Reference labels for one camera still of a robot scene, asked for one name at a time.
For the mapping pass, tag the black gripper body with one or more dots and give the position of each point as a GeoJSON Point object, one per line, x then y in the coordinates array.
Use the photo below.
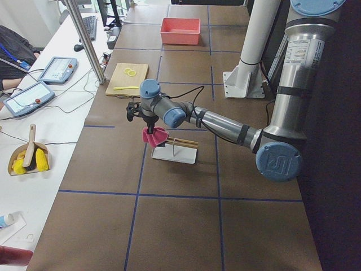
{"type": "Point", "coordinates": [149, 121]}

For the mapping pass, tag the magenta cleaning cloth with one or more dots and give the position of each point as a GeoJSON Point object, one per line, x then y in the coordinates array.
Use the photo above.
{"type": "Point", "coordinates": [159, 136]}

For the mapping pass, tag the white towel rack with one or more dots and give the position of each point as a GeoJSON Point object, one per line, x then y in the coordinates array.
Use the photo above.
{"type": "Point", "coordinates": [176, 150]}

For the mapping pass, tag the bamboo cutting board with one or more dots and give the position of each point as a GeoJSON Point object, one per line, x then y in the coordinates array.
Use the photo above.
{"type": "Point", "coordinates": [126, 79]}

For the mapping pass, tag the pink plastic bin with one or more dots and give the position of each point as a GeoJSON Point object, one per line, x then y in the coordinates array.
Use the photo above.
{"type": "Point", "coordinates": [180, 31]}

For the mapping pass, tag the upper teach pendant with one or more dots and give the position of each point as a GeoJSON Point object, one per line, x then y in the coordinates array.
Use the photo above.
{"type": "Point", "coordinates": [59, 70]}

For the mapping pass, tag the teach pendant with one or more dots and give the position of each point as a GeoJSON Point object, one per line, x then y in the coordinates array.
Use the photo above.
{"type": "Point", "coordinates": [59, 70]}
{"type": "Point", "coordinates": [29, 99]}

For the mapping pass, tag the lower teach pendant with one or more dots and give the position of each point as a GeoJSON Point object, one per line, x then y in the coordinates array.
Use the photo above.
{"type": "Point", "coordinates": [29, 99]}

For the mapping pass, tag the black keyboard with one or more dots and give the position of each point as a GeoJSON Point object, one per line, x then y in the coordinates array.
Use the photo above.
{"type": "Point", "coordinates": [90, 24]}

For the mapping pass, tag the yellow toy corn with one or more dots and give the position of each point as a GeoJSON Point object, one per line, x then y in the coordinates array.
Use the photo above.
{"type": "Point", "coordinates": [41, 160]}

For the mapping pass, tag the wooden hand brush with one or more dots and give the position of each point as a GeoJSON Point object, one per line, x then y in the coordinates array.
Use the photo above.
{"type": "Point", "coordinates": [28, 160]}

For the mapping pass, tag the wooden dustpan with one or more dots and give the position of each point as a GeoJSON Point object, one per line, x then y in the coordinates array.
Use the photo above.
{"type": "Point", "coordinates": [22, 148]}

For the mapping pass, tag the yellow cloth in dustpan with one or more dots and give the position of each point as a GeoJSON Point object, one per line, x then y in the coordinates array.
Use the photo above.
{"type": "Point", "coordinates": [17, 165]}

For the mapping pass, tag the seated person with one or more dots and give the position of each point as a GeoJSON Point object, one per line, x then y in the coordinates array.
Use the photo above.
{"type": "Point", "coordinates": [17, 57]}

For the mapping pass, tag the white tube on desk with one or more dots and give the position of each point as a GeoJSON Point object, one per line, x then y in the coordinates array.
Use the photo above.
{"type": "Point", "coordinates": [7, 220]}

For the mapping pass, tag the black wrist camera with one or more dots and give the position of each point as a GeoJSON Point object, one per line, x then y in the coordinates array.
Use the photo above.
{"type": "Point", "coordinates": [133, 110]}

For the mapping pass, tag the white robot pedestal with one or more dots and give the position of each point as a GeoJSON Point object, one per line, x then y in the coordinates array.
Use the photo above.
{"type": "Point", "coordinates": [245, 81]}

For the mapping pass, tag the aluminium frame post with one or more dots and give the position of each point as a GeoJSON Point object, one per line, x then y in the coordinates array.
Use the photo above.
{"type": "Point", "coordinates": [76, 17]}

